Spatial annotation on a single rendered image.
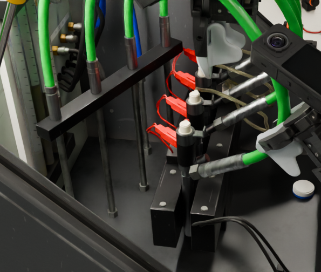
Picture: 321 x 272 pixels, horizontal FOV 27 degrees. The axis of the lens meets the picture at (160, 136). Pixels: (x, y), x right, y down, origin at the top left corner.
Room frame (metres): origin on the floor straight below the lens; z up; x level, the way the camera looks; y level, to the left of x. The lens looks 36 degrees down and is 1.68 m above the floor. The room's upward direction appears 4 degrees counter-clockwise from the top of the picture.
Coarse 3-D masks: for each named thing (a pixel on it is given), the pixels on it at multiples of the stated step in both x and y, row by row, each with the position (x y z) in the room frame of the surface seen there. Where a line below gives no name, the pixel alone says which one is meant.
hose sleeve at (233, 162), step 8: (216, 160) 0.68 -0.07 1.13; (224, 160) 0.67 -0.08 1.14; (232, 160) 0.66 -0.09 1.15; (240, 160) 0.65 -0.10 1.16; (200, 168) 0.69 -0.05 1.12; (208, 168) 0.68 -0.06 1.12; (216, 168) 0.67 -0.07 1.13; (224, 168) 0.66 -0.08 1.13; (232, 168) 0.65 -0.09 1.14; (240, 168) 0.65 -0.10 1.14
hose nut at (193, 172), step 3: (195, 165) 0.70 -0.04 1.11; (198, 165) 0.69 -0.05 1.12; (192, 168) 0.70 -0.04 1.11; (195, 168) 0.69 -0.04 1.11; (198, 168) 0.69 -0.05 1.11; (189, 171) 0.70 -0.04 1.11; (192, 171) 0.69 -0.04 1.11; (195, 171) 0.69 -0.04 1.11; (198, 171) 0.69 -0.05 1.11; (189, 174) 0.69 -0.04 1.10; (192, 174) 0.69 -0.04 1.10; (195, 174) 0.69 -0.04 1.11; (198, 174) 0.68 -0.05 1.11; (192, 177) 0.69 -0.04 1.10; (195, 177) 0.69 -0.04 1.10; (198, 177) 0.68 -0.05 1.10; (201, 177) 0.68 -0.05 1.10
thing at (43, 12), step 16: (48, 0) 0.83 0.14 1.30; (224, 0) 0.66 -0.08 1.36; (48, 16) 0.84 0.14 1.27; (240, 16) 0.65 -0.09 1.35; (48, 32) 0.84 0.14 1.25; (256, 32) 0.64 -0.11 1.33; (48, 48) 0.84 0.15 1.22; (48, 64) 0.84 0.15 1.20; (48, 80) 0.84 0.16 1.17; (272, 80) 0.63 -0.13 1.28; (288, 96) 0.62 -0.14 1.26; (288, 112) 0.62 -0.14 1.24; (256, 160) 0.64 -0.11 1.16
